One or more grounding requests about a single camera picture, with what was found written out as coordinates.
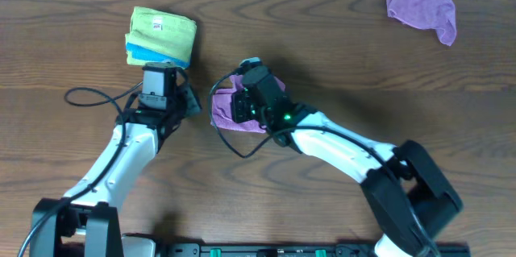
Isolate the purple microfibre cloth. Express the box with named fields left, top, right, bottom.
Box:
left=211, top=73, right=293, bottom=134

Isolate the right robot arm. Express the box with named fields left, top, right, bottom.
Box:
left=231, top=63, right=463, bottom=256

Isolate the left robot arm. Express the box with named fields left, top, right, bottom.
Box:
left=18, top=63, right=201, bottom=257

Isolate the top green folded cloth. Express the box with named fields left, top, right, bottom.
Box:
left=125, top=6, right=197, bottom=63

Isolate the blue folded cloth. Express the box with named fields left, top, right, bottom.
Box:
left=126, top=43, right=189, bottom=69

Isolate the crumpled purple cloth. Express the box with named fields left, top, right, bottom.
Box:
left=386, top=0, right=457, bottom=46

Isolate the right black cable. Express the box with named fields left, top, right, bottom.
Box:
left=207, top=70, right=443, bottom=257

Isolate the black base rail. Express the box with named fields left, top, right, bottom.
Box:
left=120, top=241, right=472, bottom=257

